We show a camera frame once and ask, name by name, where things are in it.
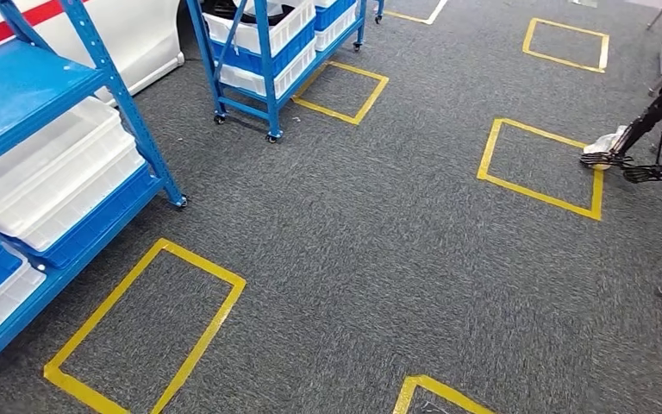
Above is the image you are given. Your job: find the blue metal shelf rack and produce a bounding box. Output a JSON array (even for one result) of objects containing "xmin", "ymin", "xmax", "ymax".
[{"xmin": 0, "ymin": 0, "xmax": 190, "ymax": 387}]

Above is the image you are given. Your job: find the blue wheeled cart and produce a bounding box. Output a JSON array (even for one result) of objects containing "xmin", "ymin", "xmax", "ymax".
[{"xmin": 184, "ymin": 0, "xmax": 387, "ymax": 145}]

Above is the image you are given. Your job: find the yellow floor tape square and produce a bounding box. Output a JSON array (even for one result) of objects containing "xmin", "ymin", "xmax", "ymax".
[
  {"xmin": 392, "ymin": 374, "xmax": 497, "ymax": 414},
  {"xmin": 476, "ymin": 117, "xmax": 606, "ymax": 223},
  {"xmin": 42, "ymin": 238, "xmax": 247, "ymax": 414}
]

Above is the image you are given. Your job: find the black parts pile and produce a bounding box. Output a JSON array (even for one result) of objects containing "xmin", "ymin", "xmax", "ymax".
[{"xmin": 202, "ymin": 0, "xmax": 298, "ymax": 28}]

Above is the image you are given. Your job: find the white car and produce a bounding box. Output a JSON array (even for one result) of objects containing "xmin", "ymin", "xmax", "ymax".
[{"xmin": 0, "ymin": 0, "xmax": 186, "ymax": 108}]

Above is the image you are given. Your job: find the white plastic bag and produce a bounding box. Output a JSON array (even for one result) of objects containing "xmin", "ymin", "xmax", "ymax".
[{"xmin": 583, "ymin": 124, "xmax": 629, "ymax": 172}]

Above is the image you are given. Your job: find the red barrier belt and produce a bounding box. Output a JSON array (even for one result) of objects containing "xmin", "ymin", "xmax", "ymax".
[{"xmin": 0, "ymin": 0, "xmax": 90, "ymax": 59}]

